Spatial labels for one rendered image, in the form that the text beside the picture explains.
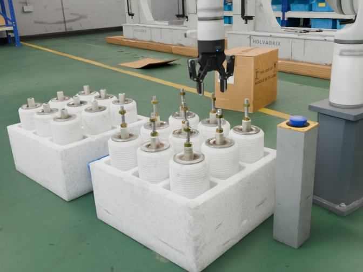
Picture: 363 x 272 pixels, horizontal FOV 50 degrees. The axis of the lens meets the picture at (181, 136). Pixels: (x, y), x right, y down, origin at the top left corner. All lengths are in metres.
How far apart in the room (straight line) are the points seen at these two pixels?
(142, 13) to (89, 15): 2.29
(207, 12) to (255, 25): 2.59
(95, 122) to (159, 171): 0.44
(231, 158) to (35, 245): 0.57
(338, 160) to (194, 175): 0.45
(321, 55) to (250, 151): 2.02
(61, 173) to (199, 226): 0.55
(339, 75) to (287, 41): 2.09
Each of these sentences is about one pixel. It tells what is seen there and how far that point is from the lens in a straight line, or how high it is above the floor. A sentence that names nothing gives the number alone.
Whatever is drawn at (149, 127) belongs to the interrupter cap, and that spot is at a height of 0.25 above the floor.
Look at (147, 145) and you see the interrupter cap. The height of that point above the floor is 0.25.
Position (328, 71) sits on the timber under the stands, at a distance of 2.89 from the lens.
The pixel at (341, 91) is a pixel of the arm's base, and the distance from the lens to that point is 1.12.
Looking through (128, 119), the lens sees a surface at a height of 0.20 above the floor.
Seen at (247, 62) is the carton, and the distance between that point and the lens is 2.03.
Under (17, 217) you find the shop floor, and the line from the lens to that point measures 1.30.
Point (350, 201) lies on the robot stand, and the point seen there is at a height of 0.03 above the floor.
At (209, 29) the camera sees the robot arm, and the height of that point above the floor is 0.52.
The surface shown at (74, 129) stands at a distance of 1.28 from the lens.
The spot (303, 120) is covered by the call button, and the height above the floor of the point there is 0.33.
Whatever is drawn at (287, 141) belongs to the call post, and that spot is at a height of 0.28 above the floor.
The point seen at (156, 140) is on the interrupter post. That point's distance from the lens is 0.97.
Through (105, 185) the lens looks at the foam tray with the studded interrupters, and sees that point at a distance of 1.09.
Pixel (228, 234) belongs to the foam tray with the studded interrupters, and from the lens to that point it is 1.00.
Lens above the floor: 0.61
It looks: 20 degrees down
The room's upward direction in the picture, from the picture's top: 3 degrees counter-clockwise
